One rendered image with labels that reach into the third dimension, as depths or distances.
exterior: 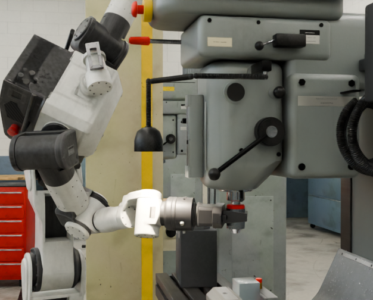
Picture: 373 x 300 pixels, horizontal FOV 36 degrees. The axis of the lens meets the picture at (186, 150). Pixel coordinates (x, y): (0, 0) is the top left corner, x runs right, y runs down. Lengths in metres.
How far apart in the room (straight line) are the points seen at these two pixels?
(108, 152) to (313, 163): 1.88
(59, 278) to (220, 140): 0.80
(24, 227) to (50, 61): 4.38
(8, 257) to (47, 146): 4.57
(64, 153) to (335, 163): 0.67
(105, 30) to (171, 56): 8.94
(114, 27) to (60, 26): 8.84
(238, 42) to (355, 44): 0.31
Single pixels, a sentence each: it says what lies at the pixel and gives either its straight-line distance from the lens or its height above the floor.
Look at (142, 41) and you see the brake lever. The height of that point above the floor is 1.70.
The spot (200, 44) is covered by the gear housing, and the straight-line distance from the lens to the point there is 1.38.
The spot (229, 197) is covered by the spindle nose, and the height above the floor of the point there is 1.29.
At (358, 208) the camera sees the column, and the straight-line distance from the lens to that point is 1.70.
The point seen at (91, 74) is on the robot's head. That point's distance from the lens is 1.55.
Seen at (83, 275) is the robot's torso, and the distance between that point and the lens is 1.99.
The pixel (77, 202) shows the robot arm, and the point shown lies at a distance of 1.66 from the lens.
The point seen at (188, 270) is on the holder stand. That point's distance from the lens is 1.94.
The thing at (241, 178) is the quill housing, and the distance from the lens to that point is 1.43.
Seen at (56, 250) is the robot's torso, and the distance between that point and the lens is 1.94.
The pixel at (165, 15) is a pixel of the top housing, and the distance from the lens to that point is 1.42.
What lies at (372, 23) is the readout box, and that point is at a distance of 1.30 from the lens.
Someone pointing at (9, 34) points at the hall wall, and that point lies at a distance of 10.65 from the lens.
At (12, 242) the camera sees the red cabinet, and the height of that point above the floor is 0.45.
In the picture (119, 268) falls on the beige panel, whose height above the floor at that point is 0.74.
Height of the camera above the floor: 1.43
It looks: 1 degrees down
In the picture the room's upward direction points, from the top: straight up
